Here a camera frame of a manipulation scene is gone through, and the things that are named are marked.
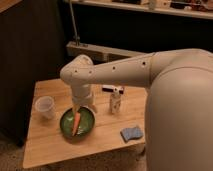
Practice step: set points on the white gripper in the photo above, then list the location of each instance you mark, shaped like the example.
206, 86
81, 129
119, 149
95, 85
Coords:
82, 96

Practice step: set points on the white bottle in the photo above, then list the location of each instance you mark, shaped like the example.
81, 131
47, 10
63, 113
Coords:
115, 101

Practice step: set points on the translucent plastic cup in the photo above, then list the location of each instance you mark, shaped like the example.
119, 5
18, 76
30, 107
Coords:
46, 106

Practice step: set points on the green bowl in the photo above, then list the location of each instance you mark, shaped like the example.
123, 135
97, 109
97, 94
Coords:
86, 124

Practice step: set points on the black and white marker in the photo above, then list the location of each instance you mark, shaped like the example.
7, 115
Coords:
110, 88

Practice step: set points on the orange pepper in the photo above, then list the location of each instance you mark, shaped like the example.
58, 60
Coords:
76, 122

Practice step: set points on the grey metal pole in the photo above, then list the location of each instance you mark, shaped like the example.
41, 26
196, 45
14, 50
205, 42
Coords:
76, 36

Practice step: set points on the metal shelf rail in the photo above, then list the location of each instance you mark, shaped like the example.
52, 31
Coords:
99, 53

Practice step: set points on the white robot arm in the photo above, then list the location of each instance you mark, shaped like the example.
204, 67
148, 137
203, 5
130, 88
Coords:
179, 106

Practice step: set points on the wooden shelf with clutter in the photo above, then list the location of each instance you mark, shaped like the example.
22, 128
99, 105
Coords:
186, 8

